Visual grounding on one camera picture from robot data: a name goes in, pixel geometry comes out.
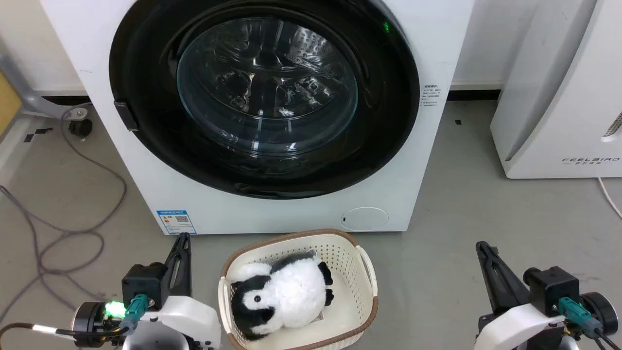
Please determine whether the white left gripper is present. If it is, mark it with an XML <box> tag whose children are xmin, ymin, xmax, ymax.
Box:
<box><xmin>122</xmin><ymin>232</ymin><xmax>222</xmax><ymax>350</ymax></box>

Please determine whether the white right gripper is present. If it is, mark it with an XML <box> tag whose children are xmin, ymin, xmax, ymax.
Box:
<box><xmin>474</xmin><ymin>241</ymin><xmax>568</xmax><ymax>350</ymax></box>

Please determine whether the round black glass washer door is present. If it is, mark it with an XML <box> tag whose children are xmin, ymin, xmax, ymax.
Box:
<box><xmin>109</xmin><ymin>0</ymin><xmax>420</xmax><ymax>200</ymax></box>

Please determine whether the white front-load washing machine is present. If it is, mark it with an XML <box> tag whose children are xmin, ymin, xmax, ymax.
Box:
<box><xmin>40</xmin><ymin>0</ymin><xmax>476</xmax><ymax>236</ymax></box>

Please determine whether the blue energy label sticker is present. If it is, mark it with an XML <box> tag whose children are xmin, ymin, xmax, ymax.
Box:
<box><xmin>156</xmin><ymin>210</ymin><xmax>197</xmax><ymax>236</ymax></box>

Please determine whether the black white penguin plush toy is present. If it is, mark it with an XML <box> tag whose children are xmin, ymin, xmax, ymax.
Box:
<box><xmin>230</xmin><ymin>251</ymin><xmax>335</xmax><ymax>340</ymax></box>

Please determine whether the cream laundry basket brown rim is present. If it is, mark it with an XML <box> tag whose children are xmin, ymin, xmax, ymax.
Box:
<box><xmin>218</xmin><ymin>228</ymin><xmax>379</xmax><ymax>350</ymax></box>

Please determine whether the round white filter cover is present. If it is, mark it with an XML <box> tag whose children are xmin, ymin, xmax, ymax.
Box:
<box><xmin>341</xmin><ymin>207</ymin><xmax>389</xmax><ymax>232</ymax></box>

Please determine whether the black caster wheel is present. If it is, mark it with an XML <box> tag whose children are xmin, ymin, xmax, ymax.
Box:
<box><xmin>69</xmin><ymin>118</ymin><xmax>93</xmax><ymax>139</ymax></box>

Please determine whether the small printed warning label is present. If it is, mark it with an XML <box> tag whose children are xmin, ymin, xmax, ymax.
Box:
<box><xmin>422</xmin><ymin>84</ymin><xmax>442</xmax><ymax>107</ymax></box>

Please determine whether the white Feelbird appliance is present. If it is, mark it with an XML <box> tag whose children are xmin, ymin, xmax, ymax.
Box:
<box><xmin>489</xmin><ymin>0</ymin><xmax>622</xmax><ymax>179</ymax></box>

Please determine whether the yellow wooden board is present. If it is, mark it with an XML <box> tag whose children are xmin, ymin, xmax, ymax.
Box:
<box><xmin>0</xmin><ymin>72</ymin><xmax>23</xmax><ymax>137</ymax></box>

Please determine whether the teal plug left camera cable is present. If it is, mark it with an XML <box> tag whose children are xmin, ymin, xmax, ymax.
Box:
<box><xmin>0</xmin><ymin>294</ymin><xmax>149</xmax><ymax>347</ymax></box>

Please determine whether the teal plug camera cable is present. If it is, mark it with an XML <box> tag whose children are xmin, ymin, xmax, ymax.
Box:
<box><xmin>557</xmin><ymin>297</ymin><xmax>622</xmax><ymax>350</ymax></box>
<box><xmin>0</xmin><ymin>294</ymin><xmax>149</xmax><ymax>347</ymax></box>

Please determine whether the teal plug right camera cable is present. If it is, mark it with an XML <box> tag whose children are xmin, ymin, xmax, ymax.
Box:
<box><xmin>557</xmin><ymin>297</ymin><xmax>622</xmax><ymax>350</ymax></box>

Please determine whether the grey floor cable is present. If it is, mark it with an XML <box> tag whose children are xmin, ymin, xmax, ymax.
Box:
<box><xmin>0</xmin><ymin>104</ymin><xmax>128</xmax><ymax>322</ymax></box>

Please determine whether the thin white power cable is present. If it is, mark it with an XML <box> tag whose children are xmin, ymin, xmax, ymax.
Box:
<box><xmin>597</xmin><ymin>177</ymin><xmax>622</xmax><ymax>219</ymax></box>

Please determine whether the black door handle latch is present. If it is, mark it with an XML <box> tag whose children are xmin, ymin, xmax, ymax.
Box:
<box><xmin>114</xmin><ymin>100</ymin><xmax>139</xmax><ymax>132</ymax></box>

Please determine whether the grey metal frame leg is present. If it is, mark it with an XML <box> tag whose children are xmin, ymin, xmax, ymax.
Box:
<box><xmin>0</xmin><ymin>52</ymin><xmax>89</xmax><ymax>122</ymax></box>

